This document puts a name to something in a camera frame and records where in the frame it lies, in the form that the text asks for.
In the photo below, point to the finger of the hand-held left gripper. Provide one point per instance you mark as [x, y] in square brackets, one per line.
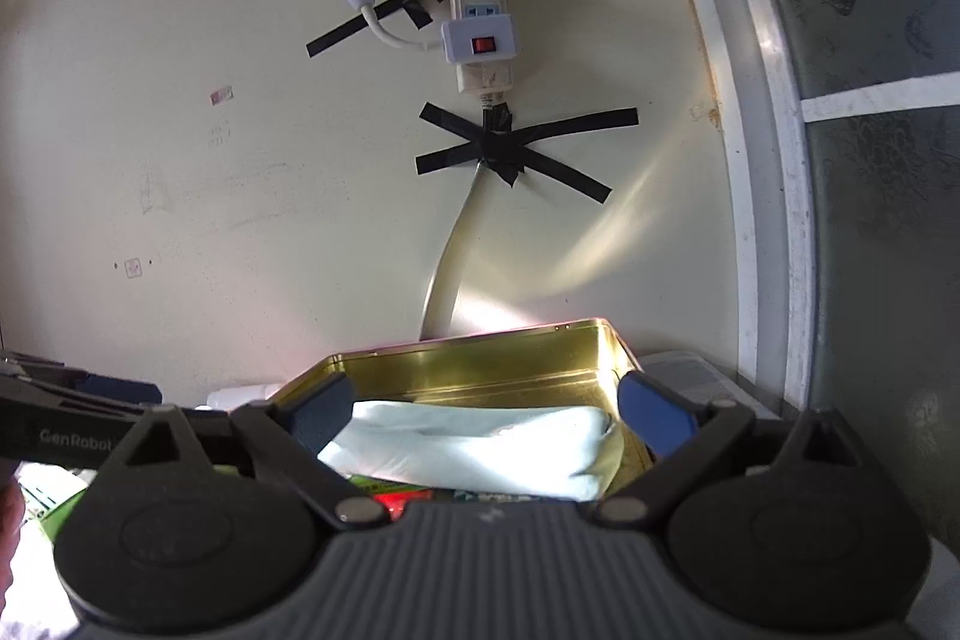
[124, 389]

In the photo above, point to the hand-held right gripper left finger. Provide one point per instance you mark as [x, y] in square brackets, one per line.
[322, 411]

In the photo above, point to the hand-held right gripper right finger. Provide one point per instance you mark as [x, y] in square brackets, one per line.
[652, 415]

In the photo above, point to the white soft packet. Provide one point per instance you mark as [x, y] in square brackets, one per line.
[480, 445]

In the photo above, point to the gold metal tin box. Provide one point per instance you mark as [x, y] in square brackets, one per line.
[487, 370]

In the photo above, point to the person's left hand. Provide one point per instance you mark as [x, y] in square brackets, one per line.
[7, 535]

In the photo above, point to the green package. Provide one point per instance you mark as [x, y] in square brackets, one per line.
[60, 514]

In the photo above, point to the red packet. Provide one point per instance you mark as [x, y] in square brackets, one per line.
[401, 503]

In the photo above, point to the green patterned tissue packet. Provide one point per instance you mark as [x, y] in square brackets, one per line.
[487, 496]

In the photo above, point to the black tape strip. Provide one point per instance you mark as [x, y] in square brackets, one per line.
[577, 124]
[337, 36]
[555, 168]
[416, 6]

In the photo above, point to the small white wall sticker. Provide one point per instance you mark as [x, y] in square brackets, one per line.
[135, 267]

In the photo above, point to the white frame window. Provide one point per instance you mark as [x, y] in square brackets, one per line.
[757, 85]

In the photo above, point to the white switch adapter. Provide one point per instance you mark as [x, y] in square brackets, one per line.
[480, 39]

